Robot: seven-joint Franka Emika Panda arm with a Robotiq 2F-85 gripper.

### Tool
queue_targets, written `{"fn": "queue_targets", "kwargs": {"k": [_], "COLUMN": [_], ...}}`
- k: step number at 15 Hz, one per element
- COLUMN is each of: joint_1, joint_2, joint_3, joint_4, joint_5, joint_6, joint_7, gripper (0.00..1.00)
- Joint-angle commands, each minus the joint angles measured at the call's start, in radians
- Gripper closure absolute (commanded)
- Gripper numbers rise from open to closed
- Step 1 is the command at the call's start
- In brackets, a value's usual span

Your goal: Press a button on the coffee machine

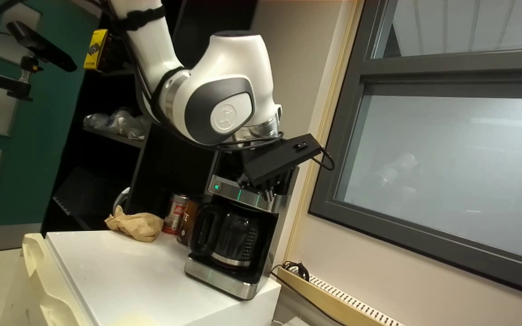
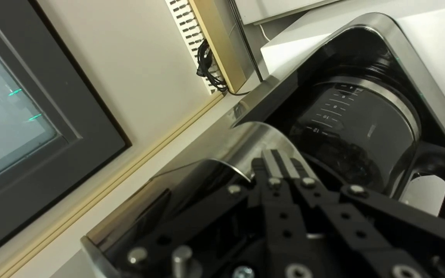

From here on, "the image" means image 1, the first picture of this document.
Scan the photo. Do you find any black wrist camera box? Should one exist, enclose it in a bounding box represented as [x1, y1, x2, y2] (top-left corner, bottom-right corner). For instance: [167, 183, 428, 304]
[237, 132, 324, 188]

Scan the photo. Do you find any black camera on stand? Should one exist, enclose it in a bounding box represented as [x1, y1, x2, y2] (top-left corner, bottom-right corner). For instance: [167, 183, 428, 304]
[5, 20, 80, 74]

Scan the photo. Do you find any red drink can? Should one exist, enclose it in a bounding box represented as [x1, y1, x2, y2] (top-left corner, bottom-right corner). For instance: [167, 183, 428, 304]
[163, 193, 190, 237]

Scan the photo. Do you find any clear glassware pile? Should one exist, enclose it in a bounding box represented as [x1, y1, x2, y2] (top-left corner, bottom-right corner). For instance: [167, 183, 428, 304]
[81, 106, 152, 144]

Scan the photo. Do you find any glass coffee carafe black handle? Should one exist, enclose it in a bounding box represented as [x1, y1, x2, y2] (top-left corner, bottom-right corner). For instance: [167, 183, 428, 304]
[188, 201, 263, 271]

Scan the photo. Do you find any grey window frame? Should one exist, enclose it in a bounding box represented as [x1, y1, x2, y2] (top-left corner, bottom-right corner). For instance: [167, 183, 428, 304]
[308, 0, 522, 300]

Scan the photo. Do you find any tan stuffed toy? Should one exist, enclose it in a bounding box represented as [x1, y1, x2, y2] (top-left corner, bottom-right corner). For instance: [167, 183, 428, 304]
[103, 204, 165, 244]

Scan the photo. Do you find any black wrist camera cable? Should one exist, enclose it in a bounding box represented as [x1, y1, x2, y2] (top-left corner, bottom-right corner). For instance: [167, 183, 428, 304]
[308, 146, 337, 173]

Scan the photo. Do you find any white cabinet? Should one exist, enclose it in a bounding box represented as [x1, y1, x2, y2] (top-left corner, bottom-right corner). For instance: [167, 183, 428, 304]
[45, 228, 283, 326]

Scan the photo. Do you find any black and steel coffee machine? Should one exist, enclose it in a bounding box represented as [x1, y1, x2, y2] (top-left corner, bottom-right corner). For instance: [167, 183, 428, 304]
[183, 146, 299, 302]

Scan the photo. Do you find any yellow box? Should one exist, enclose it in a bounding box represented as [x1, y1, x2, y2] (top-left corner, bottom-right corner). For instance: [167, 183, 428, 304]
[81, 27, 110, 72]

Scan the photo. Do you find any black cable loop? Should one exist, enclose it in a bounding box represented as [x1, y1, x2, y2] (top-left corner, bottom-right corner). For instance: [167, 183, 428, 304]
[281, 259, 313, 282]

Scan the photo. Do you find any black shelf unit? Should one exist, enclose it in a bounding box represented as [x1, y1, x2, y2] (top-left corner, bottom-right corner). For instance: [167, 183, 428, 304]
[40, 0, 259, 237]

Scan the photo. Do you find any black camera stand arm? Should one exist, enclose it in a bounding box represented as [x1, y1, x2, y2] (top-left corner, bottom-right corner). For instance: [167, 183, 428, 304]
[0, 56, 40, 103]

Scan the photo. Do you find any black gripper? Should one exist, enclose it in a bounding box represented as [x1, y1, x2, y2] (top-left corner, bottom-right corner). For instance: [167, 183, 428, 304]
[254, 168, 295, 202]

